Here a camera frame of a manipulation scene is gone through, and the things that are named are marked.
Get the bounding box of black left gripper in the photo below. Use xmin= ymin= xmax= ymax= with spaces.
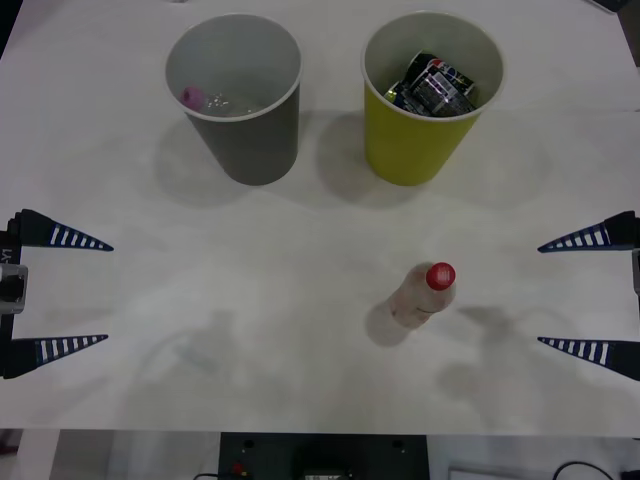
xmin=0 ymin=209 xmax=115 ymax=380

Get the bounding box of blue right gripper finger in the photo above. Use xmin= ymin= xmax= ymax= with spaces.
xmin=537 ymin=210 xmax=639 ymax=253
xmin=537 ymin=336 xmax=640 ymax=382

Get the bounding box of clear bottle with red cap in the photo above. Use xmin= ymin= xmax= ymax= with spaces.
xmin=387 ymin=260 xmax=458 ymax=332

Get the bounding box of black and silver can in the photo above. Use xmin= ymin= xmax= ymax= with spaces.
xmin=405 ymin=69 xmax=480 ymax=118

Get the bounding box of black can with round emblem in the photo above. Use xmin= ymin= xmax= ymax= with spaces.
xmin=407 ymin=49 xmax=477 ymax=95

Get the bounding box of clear bottle with pink cap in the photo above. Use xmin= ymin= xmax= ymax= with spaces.
xmin=180 ymin=85 xmax=264 ymax=119

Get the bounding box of dark blue can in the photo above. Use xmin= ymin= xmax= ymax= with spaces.
xmin=384 ymin=80 xmax=419 ymax=108

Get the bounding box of grey plastic bin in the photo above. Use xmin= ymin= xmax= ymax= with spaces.
xmin=165 ymin=13 xmax=304 ymax=186

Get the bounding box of black robot torso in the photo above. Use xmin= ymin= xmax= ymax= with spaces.
xmin=218 ymin=432 xmax=429 ymax=480

